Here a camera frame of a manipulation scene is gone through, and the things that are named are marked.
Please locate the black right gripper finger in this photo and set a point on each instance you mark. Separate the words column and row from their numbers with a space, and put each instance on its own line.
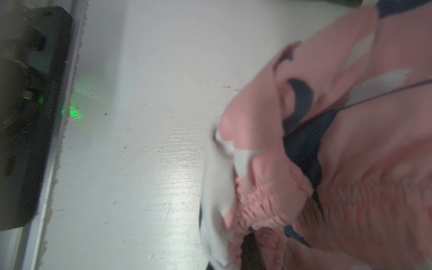
column 251, row 256

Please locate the pink shark print shorts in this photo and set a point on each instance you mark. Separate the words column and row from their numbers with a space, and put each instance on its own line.
column 326, row 155

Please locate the aluminium front rail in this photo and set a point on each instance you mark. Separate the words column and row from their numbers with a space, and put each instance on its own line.
column 22, row 248

